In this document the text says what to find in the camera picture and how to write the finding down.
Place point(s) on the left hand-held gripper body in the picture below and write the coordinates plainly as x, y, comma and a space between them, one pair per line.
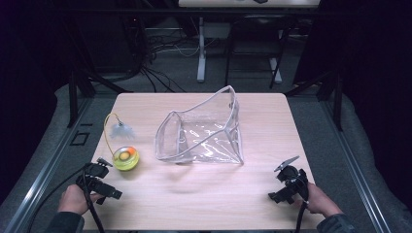
96, 171

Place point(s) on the black metal stand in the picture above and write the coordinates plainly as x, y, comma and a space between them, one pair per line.
81, 93
330, 97

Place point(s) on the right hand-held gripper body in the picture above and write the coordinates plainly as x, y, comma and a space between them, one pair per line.
291, 179

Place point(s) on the white desk with legs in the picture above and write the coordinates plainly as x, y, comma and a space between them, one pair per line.
201, 48

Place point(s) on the person's left hand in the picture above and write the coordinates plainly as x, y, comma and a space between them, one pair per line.
74, 200

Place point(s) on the aluminium rail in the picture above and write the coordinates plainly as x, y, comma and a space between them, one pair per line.
45, 168
356, 168

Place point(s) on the black metal chair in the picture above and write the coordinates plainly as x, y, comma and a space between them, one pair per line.
256, 48

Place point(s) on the yellow cat toy with feather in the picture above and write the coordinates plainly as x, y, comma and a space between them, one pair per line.
125, 158

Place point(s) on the clear plastic pouch grey trim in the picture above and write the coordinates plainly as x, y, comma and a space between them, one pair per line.
207, 136

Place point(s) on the person's right hand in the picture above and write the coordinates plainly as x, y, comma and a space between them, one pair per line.
320, 200

